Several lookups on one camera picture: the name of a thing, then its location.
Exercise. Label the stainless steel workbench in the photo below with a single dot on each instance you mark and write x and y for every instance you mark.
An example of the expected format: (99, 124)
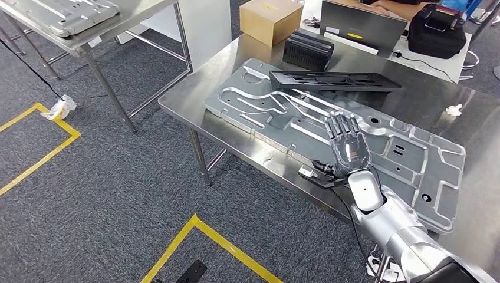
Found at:
(429, 97)

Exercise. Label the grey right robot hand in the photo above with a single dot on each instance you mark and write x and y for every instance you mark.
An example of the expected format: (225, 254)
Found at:
(351, 152)

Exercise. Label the small metal keys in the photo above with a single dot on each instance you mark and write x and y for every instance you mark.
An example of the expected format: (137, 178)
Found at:
(311, 22)

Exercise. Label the crumpled white tissue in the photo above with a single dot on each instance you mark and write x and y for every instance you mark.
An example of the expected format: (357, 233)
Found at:
(454, 110)

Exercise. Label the grey stamped metal plate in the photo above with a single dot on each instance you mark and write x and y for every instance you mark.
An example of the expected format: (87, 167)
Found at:
(58, 15)

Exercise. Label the crumpled clear plastic wrap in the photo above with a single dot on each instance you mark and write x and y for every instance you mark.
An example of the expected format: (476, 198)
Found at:
(60, 109)

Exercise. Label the black bag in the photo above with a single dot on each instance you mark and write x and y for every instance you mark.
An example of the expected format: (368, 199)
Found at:
(435, 35)

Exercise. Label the grey laptop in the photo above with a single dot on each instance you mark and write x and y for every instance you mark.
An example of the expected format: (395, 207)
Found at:
(363, 27)

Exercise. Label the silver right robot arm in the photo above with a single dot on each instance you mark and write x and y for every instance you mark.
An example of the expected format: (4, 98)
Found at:
(390, 230)

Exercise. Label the person's forearm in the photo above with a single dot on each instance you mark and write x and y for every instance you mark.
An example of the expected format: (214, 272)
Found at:
(402, 9)

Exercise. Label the yellow floor tape square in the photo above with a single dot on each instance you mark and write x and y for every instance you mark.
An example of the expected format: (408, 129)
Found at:
(39, 165)
(195, 222)

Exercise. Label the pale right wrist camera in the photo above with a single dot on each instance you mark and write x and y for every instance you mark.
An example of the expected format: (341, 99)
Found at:
(306, 172)

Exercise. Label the white panel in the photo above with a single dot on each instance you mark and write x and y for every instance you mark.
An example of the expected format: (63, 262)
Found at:
(207, 27)

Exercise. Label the large grey metal plate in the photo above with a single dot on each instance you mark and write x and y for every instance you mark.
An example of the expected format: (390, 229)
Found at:
(410, 168)

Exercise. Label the black ribbed box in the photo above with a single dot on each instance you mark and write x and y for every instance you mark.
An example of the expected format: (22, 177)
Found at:
(306, 52)

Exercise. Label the black plastic panel part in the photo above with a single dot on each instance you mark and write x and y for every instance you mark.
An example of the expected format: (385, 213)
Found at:
(281, 82)

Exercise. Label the cardboard box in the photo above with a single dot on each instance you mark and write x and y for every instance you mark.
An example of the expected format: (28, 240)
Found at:
(269, 23)

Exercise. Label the stainless steel side table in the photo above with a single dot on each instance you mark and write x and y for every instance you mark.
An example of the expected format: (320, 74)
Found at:
(129, 11)

